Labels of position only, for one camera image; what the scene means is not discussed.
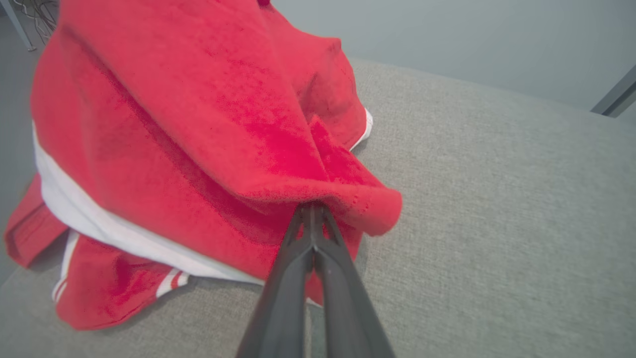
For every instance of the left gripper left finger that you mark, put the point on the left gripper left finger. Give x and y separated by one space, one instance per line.
280 318

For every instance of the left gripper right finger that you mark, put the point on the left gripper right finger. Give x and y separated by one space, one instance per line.
348 323

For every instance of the red shorts white stripe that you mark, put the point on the red shorts white stripe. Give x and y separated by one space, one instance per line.
174 124

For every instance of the grey fabric sofa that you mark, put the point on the grey fabric sofa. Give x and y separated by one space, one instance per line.
497 248

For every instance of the grey metal leg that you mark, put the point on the grey metal leg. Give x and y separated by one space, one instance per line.
17 27

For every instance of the grey partition post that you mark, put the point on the grey partition post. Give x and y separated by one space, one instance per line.
616 97

